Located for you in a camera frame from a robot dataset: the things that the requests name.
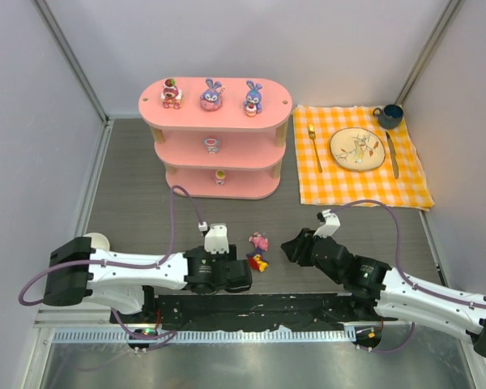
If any red yellow bird toy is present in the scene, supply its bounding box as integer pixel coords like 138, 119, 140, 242
246, 248, 269, 272

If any pink pig toy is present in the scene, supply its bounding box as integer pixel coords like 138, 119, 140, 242
249, 232, 269, 251

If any purple bunny with cake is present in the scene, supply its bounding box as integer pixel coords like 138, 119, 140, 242
244, 79, 262, 117

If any pink bear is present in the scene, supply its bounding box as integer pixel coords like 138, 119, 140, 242
160, 78, 184, 109

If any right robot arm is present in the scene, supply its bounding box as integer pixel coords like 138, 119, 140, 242
281, 229, 486, 358

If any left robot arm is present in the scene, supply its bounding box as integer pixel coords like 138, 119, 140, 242
42, 237, 252, 314

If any pink three-tier wooden shelf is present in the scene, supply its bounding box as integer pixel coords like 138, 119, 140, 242
139, 77, 292, 200

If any white pink toy middle shelf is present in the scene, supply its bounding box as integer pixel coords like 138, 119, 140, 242
203, 138, 221, 154

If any pink toy with yellow hat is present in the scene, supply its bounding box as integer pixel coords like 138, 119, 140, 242
215, 170, 226, 186

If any cream decorated ceramic plate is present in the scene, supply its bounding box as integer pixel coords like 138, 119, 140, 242
329, 127, 386, 172

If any gold fork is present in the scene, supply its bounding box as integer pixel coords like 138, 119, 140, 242
308, 124, 322, 173

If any yellow white checkered cloth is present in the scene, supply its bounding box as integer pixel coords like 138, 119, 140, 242
292, 105, 434, 211

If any gold knife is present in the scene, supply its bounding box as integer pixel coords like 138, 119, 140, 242
386, 132, 399, 179

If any white ceramic bowl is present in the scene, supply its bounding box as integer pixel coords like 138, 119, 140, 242
83, 233, 110, 250

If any dark blue ceramic mug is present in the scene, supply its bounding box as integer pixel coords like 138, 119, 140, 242
373, 105, 404, 130

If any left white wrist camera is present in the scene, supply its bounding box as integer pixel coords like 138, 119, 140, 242
198, 221, 229, 254

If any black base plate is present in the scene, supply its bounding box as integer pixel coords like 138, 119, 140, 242
120, 293, 380, 332

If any white slotted cable duct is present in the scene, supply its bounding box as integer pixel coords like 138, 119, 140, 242
52, 327, 356, 344

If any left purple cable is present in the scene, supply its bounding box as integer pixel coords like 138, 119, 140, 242
18, 184, 207, 307

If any purple cable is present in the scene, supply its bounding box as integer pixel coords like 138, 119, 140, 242
334, 199, 486, 353
18, 184, 207, 307

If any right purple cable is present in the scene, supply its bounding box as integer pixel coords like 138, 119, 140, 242
334, 199, 486, 353

